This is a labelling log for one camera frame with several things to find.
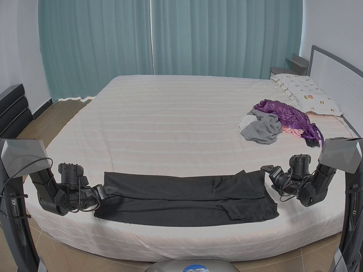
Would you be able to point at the grey knit garment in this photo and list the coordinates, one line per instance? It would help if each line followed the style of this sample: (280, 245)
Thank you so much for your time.
(261, 132)

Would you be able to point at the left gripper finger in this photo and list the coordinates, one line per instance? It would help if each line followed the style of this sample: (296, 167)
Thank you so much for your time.
(112, 190)

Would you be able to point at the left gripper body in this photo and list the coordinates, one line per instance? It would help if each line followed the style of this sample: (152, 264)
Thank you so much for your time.
(97, 193)

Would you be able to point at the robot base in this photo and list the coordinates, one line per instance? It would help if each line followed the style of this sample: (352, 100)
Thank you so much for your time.
(190, 266)

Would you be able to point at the black T-shirt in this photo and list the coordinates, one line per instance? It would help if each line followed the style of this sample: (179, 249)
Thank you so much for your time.
(175, 200)

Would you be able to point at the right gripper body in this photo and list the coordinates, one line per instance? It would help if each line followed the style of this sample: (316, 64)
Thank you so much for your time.
(278, 178)

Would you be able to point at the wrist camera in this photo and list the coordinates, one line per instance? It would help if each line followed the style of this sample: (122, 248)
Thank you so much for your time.
(300, 164)
(71, 173)

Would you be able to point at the pink garment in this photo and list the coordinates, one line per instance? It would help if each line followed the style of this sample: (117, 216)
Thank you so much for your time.
(291, 132)

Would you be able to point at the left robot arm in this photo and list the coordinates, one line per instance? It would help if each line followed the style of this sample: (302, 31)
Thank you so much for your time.
(45, 188)

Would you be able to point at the blue-green curtain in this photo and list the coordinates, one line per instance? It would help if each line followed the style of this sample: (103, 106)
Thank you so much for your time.
(96, 38)
(227, 30)

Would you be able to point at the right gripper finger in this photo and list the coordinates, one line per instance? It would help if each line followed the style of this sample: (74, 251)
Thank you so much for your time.
(268, 168)

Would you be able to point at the white garment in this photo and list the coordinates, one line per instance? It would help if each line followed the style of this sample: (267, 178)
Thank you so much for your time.
(245, 123)

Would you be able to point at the black chest of drawers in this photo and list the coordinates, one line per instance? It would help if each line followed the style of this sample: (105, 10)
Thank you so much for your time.
(12, 109)

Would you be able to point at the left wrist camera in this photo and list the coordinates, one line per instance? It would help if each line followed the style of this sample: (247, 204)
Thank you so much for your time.
(71, 173)

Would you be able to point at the white printed pillow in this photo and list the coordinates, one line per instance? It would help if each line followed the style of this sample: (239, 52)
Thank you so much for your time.
(307, 93)

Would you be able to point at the purple satin garment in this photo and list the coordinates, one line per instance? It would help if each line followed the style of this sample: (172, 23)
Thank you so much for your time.
(286, 115)

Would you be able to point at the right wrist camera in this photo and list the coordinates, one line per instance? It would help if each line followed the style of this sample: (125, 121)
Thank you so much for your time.
(300, 164)

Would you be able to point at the bed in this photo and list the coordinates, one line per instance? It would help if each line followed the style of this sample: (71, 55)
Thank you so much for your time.
(170, 117)

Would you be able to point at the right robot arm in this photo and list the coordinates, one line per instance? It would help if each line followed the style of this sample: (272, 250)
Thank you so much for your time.
(337, 154)

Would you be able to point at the grey bedside table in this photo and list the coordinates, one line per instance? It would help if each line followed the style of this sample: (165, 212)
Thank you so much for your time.
(288, 69)

